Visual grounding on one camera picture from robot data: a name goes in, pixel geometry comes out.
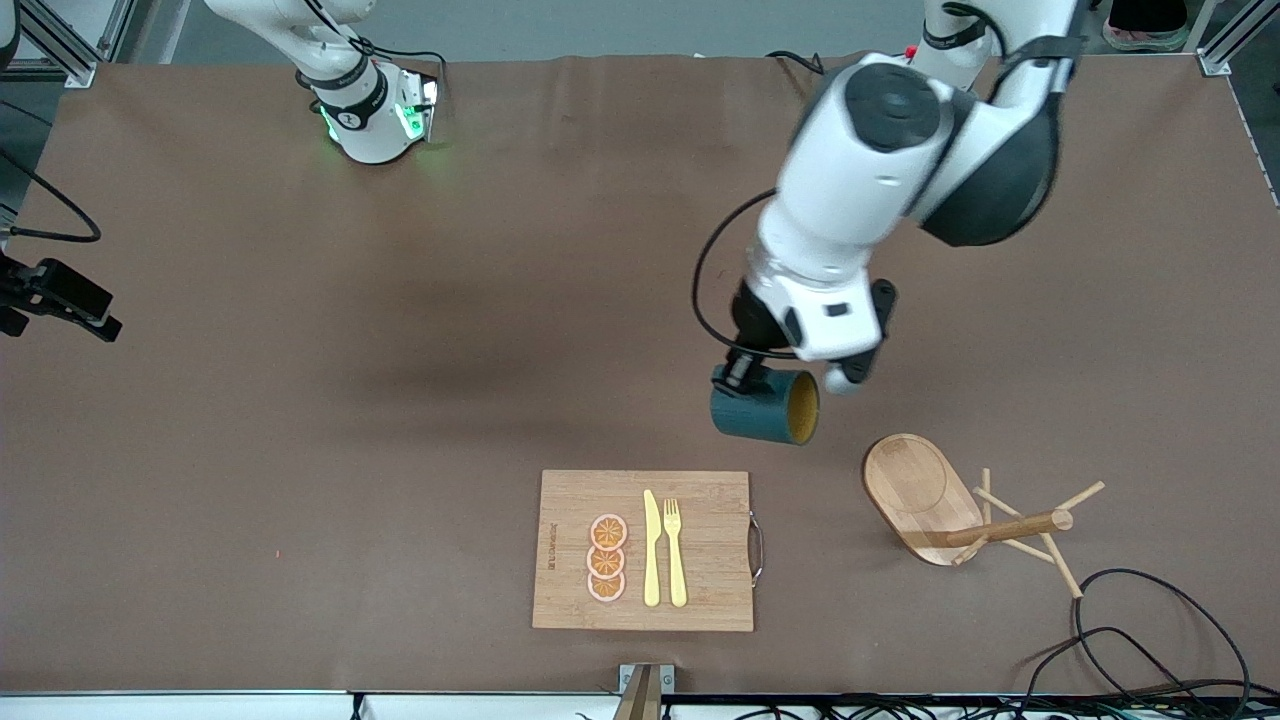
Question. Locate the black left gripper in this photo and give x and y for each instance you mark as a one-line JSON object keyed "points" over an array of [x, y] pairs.
{"points": [[752, 322]]}

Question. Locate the teal cup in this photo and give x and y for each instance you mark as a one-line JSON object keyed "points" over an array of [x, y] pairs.
{"points": [[760, 415]]}

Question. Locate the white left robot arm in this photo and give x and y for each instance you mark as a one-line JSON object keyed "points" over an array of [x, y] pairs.
{"points": [[850, 180]]}

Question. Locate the wooden mug rack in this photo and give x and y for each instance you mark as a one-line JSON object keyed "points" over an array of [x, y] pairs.
{"points": [[915, 490]]}

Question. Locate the yellow plastic fork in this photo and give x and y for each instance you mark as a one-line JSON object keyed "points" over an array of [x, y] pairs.
{"points": [[676, 560]]}

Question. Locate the yellow plastic knife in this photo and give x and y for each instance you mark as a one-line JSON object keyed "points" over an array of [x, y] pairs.
{"points": [[652, 560]]}

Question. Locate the orange slice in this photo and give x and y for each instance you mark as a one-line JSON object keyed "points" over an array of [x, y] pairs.
{"points": [[608, 532]]}

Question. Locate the bamboo cutting board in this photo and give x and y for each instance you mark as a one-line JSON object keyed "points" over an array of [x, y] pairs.
{"points": [[710, 590]]}

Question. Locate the pink shoe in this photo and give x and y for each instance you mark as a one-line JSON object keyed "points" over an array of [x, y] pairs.
{"points": [[1145, 38]]}

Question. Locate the aluminium frame profile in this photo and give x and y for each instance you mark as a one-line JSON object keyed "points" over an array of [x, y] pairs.
{"points": [[60, 50], [1215, 55]]}

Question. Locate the metal table edge bracket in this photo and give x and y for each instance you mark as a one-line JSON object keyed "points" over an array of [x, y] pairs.
{"points": [[667, 678]]}

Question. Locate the brown post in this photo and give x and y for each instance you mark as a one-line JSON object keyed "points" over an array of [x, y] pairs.
{"points": [[640, 700]]}

